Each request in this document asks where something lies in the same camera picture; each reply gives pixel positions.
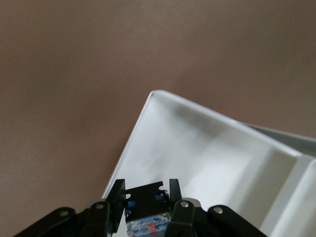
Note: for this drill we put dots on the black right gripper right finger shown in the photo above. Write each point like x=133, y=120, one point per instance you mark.
x=187, y=222

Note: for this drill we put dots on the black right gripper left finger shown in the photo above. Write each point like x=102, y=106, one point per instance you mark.
x=98, y=222

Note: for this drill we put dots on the red push button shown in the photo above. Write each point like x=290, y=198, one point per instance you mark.
x=145, y=197

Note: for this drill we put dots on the white plastic tray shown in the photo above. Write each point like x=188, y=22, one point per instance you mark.
x=197, y=148

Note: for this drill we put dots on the brown paper table cover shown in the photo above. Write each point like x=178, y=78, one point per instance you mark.
x=74, y=74

